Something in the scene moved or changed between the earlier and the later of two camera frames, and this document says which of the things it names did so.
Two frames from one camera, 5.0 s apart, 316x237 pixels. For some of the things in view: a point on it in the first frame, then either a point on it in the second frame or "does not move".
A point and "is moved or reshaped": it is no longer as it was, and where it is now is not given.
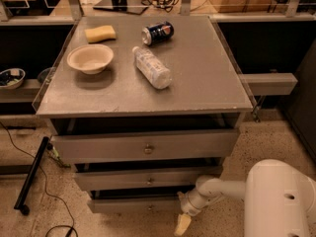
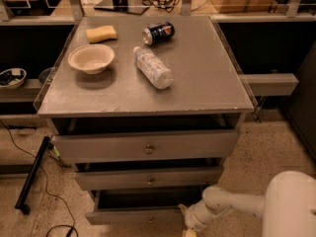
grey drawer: x=136 y=201 is moved or reshaped
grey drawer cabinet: x=143 y=107 does not move
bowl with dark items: x=11 y=79 does not move
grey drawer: x=142 y=178 does not move
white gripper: x=189 y=203 → x=192 y=220
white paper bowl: x=90 y=58 does not move
